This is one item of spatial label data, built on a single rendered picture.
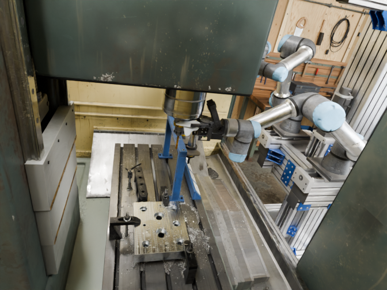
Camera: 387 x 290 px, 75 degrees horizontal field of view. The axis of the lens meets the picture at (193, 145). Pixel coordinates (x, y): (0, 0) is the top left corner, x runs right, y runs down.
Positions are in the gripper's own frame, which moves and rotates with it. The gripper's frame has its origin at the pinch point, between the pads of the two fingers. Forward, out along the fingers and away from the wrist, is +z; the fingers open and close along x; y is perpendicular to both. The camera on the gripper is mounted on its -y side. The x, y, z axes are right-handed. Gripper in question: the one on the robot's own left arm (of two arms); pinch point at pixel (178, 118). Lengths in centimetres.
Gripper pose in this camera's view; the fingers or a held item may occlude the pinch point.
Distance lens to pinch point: 98.9
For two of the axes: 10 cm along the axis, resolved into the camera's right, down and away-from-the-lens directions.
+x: -2.1, -5.1, 8.3
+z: -9.6, -0.5, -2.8
